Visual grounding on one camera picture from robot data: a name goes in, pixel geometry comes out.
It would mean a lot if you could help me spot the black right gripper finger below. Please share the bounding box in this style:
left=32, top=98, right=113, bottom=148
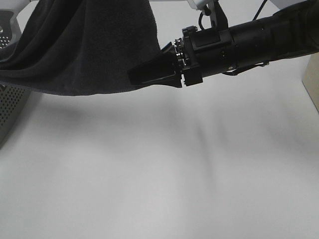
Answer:
left=154, top=42, right=178, bottom=65
left=128, top=57, right=182, bottom=88

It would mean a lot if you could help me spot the dark navy towel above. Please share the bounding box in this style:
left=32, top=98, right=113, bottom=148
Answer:
left=0, top=0, right=160, bottom=96

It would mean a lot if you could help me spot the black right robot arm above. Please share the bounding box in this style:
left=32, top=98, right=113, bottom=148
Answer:
left=128, top=0, right=319, bottom=88

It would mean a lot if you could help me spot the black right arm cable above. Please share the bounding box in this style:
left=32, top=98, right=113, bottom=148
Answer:
left=198, top=0, right=269, bottom=32

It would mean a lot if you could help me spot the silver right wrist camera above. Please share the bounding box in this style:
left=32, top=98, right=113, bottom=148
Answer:
left=187, top=0, right=213, bottom=10

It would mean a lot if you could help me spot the grey perforated plastic basket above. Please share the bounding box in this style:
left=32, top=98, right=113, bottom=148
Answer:
left=0, top=9, right=31, bottom=146

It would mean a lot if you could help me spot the beige box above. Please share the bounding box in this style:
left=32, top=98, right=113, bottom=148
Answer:
left=302, top=53, right=319, bottom=112

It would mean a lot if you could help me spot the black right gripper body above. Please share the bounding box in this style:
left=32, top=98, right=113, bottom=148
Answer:
left=181, top=26, right=238, bottom=86

